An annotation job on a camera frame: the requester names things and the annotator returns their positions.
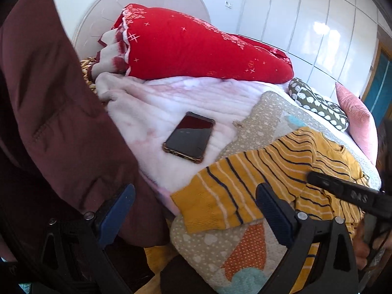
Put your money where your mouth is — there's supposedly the white glossy wardrobe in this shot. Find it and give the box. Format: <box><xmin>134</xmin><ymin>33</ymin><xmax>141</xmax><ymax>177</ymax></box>
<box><xmin>237</xmin><ymin>0</ymin><xmax>391</xmax><ymax>98</ymax></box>

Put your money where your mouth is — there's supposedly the pink cushion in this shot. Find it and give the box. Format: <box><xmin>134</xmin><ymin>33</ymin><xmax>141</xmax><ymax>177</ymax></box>
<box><xmin>336</xmin><ymin>82</ymin><xmax>378</xmax><ymax>165</ymax></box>

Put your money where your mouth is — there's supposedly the red folded quilt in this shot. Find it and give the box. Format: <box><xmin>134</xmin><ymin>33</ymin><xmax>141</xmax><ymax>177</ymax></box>
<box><xmin>90</xmin><ymin>3</ymin><xmax>294</xmax><ymax>84</ymax></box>

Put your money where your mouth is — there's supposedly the yellow striped knit sweater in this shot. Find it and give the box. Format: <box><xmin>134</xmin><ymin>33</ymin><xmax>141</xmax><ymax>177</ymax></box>
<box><xmin>170</xmin><ymin>126</ymin><xmax>371</xmax><ymax>294</ymax></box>

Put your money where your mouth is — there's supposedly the patterned quilted bed cover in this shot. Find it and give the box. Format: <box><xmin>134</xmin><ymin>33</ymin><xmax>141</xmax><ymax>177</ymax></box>
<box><xmin>170</xmin><ymin>90</ymin><xmax>382</xmax><ymax>294</ymax></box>

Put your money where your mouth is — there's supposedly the round beige headboard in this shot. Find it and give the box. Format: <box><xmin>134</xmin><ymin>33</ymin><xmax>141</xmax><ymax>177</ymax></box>
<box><xmin>73</xmin><ymin>0</ymin><xmax>211</xmax><ymax>59</ymax></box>

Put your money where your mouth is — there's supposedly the green sheep pattern pillow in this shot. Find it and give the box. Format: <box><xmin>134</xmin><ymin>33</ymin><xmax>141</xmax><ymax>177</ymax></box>
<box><xmin>288</xmin><ymin>78</ymin><xmax>349</xmax><ymax>132</ymax></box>

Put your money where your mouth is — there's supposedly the maroon jacket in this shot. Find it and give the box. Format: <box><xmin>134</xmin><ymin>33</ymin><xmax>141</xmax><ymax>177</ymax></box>
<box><xmin>1</xmin><ymin>0</ymin><xmax>169</xmax><ymax>247</ymax></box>

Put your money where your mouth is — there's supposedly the pink white fleece blanket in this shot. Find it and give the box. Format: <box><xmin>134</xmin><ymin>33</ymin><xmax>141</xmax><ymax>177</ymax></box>
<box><xmin>96</xmin><ymin>72</ymin><xmax>288</xmax><ymax>215</ymax></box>

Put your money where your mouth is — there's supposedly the black smartphone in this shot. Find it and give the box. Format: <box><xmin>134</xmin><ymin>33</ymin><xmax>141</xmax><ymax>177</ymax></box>
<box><xmin>162</xmin><ymin>111</ymin><xmax>215</xmax><ymax>163</ymax></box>

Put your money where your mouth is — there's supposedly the wooden door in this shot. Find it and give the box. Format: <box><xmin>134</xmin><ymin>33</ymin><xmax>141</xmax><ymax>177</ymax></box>
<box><xmin>363</xmin><ymin>49</ymin><xmax>391</xmax><ymax>127</ymax></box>

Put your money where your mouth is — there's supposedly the person's right hand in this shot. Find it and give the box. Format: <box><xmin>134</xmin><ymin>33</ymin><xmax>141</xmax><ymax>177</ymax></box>
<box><xmin>351</xmin><ymin>214</ymin><xmax>390</xmax><ymax>270</ymax></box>

